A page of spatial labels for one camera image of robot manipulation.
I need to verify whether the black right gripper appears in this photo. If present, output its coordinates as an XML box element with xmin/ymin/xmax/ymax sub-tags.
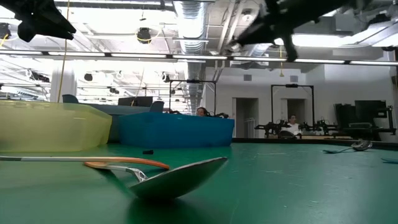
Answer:
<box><xmin>229</xmin><ymin>0</ymin><xmax>352</xmax><ymax>62</ymax></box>

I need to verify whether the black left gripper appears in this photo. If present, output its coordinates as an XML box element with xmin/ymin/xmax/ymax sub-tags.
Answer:
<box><xmin>0</xmin><ymin>0</ymin><xmax>77</xmax><ymax>44</ymax></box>

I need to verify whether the orange-handled metal spoon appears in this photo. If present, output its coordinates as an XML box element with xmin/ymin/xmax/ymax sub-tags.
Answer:
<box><xmin>0</xmin><ymin>155</ymin><xmax>171</xmax><ymax>170</ymax></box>
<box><xmin>85</xmin><ymin>156</ymin><xmax>229</xmax><ymax>200</ymax></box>

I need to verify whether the long ceiling light bar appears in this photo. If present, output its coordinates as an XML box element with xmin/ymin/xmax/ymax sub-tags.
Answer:
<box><xmin>0</xmin><ymin>50</ymin><xmax>398</xmax><ymax>67</ymax></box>

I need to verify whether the grey-blue plastic bin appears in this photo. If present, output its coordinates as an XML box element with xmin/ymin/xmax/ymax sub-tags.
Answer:
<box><xmin>61</xmin><ymin>94</ymin><xmax>165</xmax><ymax>116</ymax></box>

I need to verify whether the black ceiling dome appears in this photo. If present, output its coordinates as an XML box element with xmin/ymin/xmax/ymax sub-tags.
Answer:
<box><xmin>136</xmin><ymin>27</ymin><xmax>153</xmax><ymax>45</ymax></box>

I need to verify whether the translucent yellow-green plastic bin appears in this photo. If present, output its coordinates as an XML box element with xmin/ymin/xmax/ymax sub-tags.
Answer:
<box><xmin>0</xmin><ymin>99</ymin><xmax>113</xmax><ymax>152</ymax></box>

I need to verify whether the black background monitor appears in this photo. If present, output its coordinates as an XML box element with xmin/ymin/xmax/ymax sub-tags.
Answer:
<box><xmin>117</xmin><ymin>96</ymin><xmax>154</xmax><ymax>108</ymax></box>

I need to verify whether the blue shallow plastic bin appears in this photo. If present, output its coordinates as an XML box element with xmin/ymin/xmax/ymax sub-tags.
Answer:
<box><xmin>118</xmin><ymin>111</ymin><xmax>236</xmax><ymax>149</ymax></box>

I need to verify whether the black monitor on stand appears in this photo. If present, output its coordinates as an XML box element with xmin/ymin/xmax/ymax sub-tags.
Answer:
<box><xmin>334</xmin><ymin>99</ymin><xmax>397</xmax><ymax>141</ymax></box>

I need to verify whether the green table mat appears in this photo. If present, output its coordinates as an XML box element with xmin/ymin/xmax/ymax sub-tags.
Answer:
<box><xmin>0</xmin><ymin>141</ymin><xmax>398</xmax><ymax>224</ymax></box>

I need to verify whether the slanted silver ceiling duct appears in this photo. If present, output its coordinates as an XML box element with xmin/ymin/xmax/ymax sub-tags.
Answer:
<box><xmin>248</xmin><ymin>42</ymin><xmax>275</xmax><ymax>59</ymax></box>

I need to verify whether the yellow hanging cord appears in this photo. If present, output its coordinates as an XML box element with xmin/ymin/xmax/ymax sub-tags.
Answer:
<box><xmin>58</xmin><ymin>0</ymin><xmax>71</xmax><ymax>102</ymax></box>

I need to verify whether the large silver ceiling duct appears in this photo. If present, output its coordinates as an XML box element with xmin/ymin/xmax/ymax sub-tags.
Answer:
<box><xmin>173</xmin><ymin>0</ymin><xmax>210</xmax><ymax>116</ymax></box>

